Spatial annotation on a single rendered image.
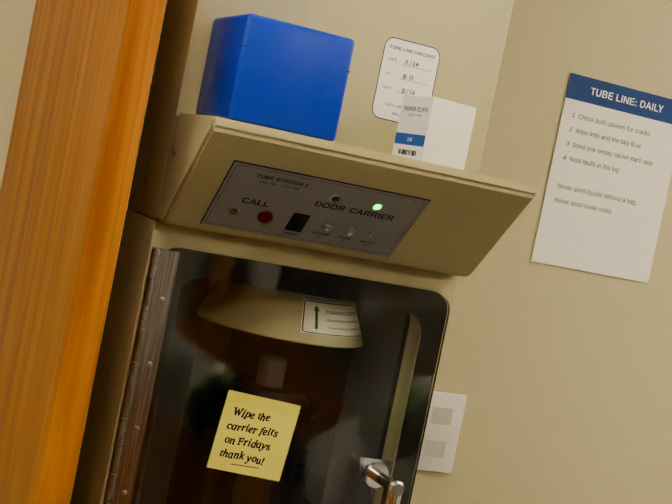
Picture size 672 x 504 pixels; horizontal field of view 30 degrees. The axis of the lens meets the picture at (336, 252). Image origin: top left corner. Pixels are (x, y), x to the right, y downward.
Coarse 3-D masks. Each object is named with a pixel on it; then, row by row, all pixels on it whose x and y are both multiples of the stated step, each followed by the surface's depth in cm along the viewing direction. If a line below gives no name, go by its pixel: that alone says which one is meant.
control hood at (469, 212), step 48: (192, 144) 107; (240, 144) 105; (288, 144) 106; (336, 144) 108; (192, 192) 109; (432, 192) 113; (480, 192) 114; (528, 192) 116; (288, 240) 116; (432, 240) 119; (480, 240) 120
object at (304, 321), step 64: (192, 256) 115; (192, 320) 115; (256, 320) 118; (320, 320) 120; (384, 320) 123; (192, 384) 116; (256, 384) 119; (320, 384) 121; (384, 384) 124; (192, 448) 117; (320, 448) 122; (384, 448) 125
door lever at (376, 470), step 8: (376, 464) 124; (368, 472) 124; (376, 472) 124; (384, 472) 125; (368, 480) 124; (376, 480) 123; (384, 480) 122; (392, 480) 120; (400, 480) 121; (384, 488) 121; (392, 488) 120; (400, 488) 120; (384, 496) 121; (392, 496) 120; (400, 496) 120
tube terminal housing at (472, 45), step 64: (192, 0) 115; (256, 0) 115; (320, 0) 117; (384, 0) 120; (448, 0) 123; (512, 0) 125; (192, 64) 114; (448, 64) 123; (384, 128) 122; (128, 256) 120; (256, 256) 118; (320, 256) 121; (128, 320) 117
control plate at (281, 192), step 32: (224, 192) 109; (256, 192) 110; (288, 192) 111; (320, 192) 111; (352, 192) 112; (384, 192) 112; (224, 224) 113; (256, 224) 113; (320, 224) 115; (352, 224) 115; (384, 224) 116
